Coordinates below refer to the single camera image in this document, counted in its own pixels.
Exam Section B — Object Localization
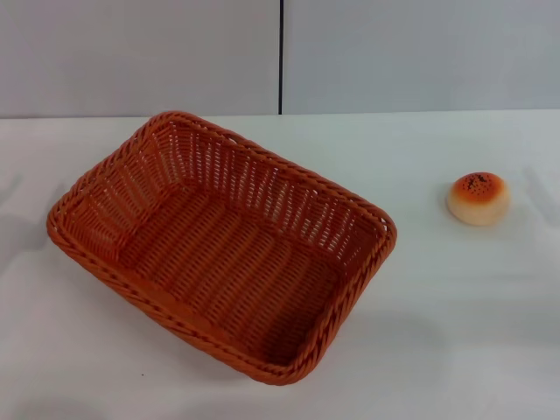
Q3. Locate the orange woven plastic basket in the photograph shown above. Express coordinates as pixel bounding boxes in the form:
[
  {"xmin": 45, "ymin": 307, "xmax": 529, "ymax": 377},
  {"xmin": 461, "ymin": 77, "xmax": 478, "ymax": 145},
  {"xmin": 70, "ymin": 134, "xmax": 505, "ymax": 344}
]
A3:
[{"xmin": 45, "ymin": 110, "xmax": 398, "ymax": 387}]

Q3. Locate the black vertical wall strip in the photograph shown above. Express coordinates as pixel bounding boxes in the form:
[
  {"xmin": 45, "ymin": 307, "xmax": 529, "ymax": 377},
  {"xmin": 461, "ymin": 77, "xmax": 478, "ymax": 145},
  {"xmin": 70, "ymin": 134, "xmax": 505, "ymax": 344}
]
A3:
[{"xmin": 276, "ymin": 0, "xmax": 285, "ymax": 116}]

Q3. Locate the round toasted bread bun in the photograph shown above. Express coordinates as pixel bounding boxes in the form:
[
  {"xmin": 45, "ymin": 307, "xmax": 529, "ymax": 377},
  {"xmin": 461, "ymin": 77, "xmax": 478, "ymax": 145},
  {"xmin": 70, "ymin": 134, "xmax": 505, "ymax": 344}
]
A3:
[{"xmin": 445, "ymin": 172, "xmax": 512, "ymax": 228}]

